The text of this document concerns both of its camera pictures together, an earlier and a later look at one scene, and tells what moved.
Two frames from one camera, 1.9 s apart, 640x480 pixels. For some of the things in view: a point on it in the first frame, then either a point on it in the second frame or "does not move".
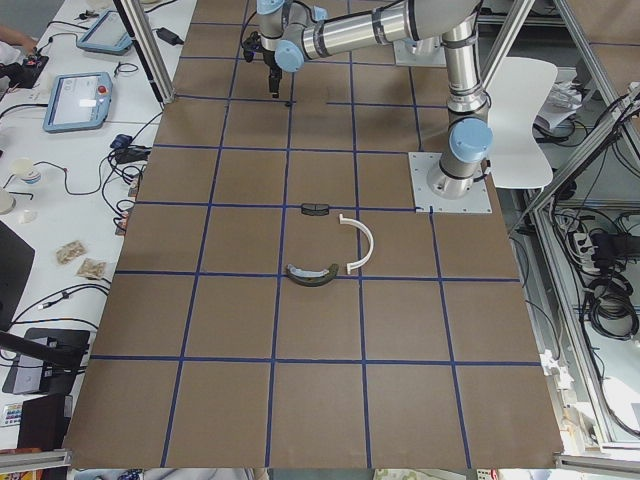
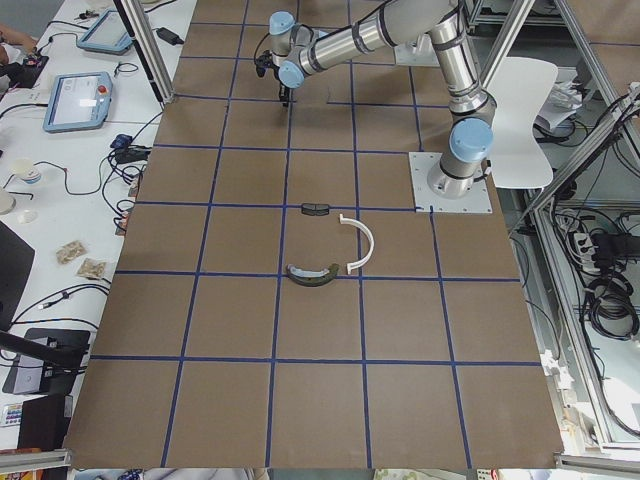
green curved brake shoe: x=311 y=278 does not move
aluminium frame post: x=143 y=31 does not move
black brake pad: x=314 y=209 does not move
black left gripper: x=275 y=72 to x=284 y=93
